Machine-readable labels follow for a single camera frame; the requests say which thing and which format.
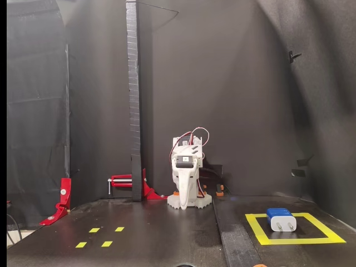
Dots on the red screw clamp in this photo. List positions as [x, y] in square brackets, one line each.
[151, 193]

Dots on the small yellow tape marker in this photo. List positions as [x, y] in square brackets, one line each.
[81, 244]
[94, 230]
[119, 229]
[107, 244]

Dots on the blue tape piece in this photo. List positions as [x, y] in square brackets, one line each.
[233, 198]

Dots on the blue white charger block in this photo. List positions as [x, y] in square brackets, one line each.
[282, 224]

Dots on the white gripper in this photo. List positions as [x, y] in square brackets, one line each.
[184, 178]

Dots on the black flat strip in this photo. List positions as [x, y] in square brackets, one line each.
[236, 242]

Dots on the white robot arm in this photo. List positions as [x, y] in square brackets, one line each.
[204, 200]

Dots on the dark fabric sheet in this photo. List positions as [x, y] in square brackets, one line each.
[36, 111]

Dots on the yellow tape square outline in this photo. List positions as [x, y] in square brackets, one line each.
[294, 241]

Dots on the black backdrop cloth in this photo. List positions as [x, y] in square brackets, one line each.
[236, 83]

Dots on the red angled bracket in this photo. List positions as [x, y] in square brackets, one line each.
[65, 185]

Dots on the black foam post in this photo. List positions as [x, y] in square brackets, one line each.
[132, 41]

